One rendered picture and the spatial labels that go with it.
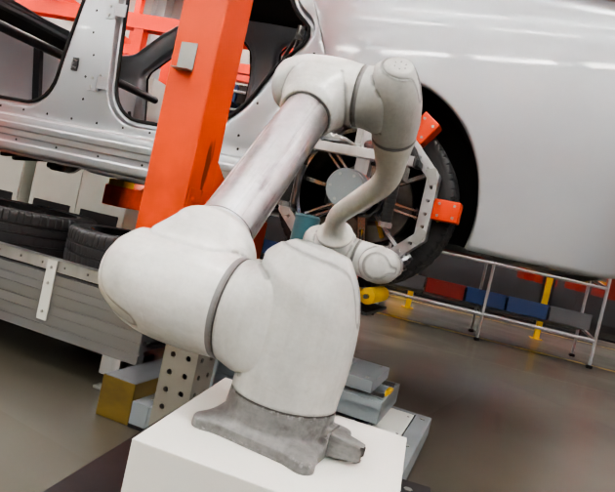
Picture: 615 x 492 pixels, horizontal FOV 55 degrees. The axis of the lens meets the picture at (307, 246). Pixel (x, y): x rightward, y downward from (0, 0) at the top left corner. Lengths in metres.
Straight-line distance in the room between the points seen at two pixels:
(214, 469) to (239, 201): 0.43
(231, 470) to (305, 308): 0.21
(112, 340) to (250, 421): 1.36
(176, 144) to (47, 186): 5.35
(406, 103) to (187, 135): 0.87
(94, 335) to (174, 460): 1.44
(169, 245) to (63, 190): 6.24
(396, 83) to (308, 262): 0.55
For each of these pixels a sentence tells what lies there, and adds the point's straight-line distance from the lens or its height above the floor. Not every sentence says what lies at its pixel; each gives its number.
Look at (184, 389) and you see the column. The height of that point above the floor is 0.22.
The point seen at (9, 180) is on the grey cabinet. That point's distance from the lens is 7.52.
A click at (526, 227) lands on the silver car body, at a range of 2.12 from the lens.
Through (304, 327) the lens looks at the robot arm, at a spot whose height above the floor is 0.58.
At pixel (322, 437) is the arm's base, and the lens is 0.83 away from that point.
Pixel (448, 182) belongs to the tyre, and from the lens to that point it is 2.08.
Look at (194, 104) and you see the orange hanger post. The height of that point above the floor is 0.99.
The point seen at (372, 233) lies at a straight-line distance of 2.28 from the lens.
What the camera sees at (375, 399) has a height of 0.16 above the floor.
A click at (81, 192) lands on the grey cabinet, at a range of 6.96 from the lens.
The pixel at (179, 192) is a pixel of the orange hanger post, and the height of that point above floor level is 0.72.
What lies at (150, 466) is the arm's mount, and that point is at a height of 0.38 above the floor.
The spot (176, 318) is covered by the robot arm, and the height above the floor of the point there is 0.54.
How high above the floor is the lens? 0.70
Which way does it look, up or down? 2 degrees down
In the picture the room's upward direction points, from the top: 13 degrees clockwise
